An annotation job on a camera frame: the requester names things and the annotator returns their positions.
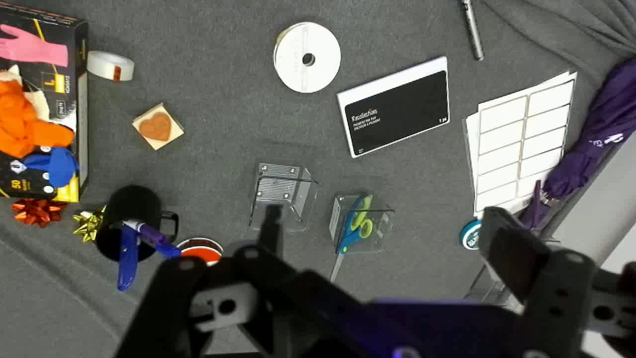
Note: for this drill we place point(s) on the red gift bow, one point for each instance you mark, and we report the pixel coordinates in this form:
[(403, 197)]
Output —
[(35, 211)]

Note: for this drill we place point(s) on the box of colourful toys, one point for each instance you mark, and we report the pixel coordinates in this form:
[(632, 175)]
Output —
[(79, 100)]

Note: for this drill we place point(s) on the black mug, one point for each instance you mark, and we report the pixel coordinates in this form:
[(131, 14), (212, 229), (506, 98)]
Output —
[(131, 201)]

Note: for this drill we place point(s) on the orange toy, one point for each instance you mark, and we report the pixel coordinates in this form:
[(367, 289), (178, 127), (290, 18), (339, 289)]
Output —
[(21, 125)]

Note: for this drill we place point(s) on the orange white ribbon roll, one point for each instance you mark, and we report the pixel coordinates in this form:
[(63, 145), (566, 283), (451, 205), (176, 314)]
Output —
[(200, 249)]

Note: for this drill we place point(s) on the silver pen blue cap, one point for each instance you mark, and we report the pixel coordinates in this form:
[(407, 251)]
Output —
[(473, 30)]

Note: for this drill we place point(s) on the blue toy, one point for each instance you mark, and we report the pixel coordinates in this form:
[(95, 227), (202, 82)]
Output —
[(55, 165)]

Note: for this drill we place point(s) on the gold gift bow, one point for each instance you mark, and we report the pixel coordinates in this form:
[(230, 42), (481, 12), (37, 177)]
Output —
[(87, 225)]

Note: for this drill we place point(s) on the gray tablecloth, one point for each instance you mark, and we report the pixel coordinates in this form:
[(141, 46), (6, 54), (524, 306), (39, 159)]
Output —
[(218, 80)]

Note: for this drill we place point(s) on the white ribbon spool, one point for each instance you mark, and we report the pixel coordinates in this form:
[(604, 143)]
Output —
[(290, 60)]

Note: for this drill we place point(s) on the small brown square pad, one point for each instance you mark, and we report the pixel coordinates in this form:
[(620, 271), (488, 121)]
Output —
[(157, 125)]

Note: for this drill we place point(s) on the clear tape roll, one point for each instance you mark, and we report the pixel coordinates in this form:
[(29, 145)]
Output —
[(105, 62)]

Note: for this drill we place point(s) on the purple marker white end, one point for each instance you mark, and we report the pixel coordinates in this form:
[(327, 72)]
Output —
[(159, 239)]

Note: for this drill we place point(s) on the teal rimmed small dish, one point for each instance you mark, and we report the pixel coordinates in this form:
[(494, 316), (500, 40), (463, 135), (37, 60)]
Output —
[(469, 235)]

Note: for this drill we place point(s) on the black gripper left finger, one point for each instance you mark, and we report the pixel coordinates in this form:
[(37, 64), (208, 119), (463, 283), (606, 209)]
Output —
[(264, 298)]

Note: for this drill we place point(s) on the clear acrylic holder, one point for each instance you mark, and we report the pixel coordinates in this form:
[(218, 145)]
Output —
[(280, 189)]

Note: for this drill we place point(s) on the white label sheets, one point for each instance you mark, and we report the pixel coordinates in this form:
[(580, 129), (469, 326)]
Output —
[(522, 139)]

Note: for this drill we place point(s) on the black tablet device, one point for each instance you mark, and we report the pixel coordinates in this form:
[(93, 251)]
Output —
[(397, 110)]

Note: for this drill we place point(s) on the pink toy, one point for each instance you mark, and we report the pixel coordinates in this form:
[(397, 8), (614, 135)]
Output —
[(31, 48)]

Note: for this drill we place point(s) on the purple cloth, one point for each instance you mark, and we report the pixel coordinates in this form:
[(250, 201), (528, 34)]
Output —
[(596, 139)]

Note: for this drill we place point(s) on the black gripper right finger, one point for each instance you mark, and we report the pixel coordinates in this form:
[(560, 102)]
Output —
[(528, 265)]

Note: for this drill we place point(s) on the clear acrylic box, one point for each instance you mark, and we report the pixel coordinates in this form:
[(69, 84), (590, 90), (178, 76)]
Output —
[(383, 221)]

